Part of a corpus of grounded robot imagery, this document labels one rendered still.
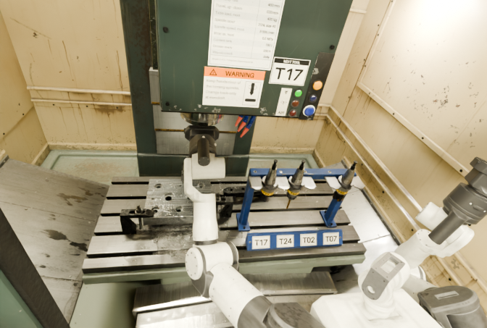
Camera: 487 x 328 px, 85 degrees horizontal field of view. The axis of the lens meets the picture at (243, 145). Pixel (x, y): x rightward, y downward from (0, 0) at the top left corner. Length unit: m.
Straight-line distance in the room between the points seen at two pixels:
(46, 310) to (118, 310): 0.97
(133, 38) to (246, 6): 0.82
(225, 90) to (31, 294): 0.54
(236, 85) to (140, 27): 0.76
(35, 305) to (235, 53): 0.58
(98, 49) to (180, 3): 1.23
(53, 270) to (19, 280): 1.14
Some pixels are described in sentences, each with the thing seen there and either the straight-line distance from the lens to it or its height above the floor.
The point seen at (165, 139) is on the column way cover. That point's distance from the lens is 1.59.
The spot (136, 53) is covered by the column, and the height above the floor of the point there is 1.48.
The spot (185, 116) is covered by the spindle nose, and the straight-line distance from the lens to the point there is 0.92.
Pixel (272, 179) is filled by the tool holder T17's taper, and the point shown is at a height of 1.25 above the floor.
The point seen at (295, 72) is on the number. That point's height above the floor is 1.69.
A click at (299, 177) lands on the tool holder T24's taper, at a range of 1.06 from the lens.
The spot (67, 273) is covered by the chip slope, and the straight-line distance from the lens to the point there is 1.54.
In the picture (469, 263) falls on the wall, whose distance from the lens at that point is 1.39.
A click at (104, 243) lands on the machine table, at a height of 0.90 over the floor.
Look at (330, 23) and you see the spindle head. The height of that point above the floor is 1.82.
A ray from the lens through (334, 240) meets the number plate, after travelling 1.35.
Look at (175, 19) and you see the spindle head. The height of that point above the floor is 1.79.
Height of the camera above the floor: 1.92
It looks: 35 degrees down
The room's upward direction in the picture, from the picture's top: 10 degrees clockwise
